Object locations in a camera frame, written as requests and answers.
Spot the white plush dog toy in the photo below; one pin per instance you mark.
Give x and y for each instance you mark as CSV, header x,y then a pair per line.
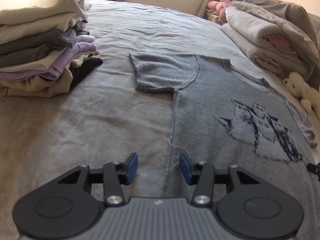
x,y
300,87

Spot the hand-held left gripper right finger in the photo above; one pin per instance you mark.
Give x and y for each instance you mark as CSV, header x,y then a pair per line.
x,y
185,170

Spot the heap of pink clothes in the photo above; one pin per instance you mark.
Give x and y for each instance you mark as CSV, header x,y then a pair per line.
x,y
217,8

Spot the grey knitted sweater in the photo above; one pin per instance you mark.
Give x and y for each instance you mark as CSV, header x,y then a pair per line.
x,y
212,92

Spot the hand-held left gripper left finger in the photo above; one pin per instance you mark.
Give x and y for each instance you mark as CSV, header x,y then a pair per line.
x,y
132,167

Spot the pile of folded clothes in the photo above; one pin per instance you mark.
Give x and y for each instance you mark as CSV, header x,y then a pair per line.
x,y
37,55

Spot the folded grey comforter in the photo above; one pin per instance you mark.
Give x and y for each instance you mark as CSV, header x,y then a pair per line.
x,y
250,35

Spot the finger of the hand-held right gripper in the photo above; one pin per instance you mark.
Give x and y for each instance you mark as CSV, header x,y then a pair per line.
x,y
312,168

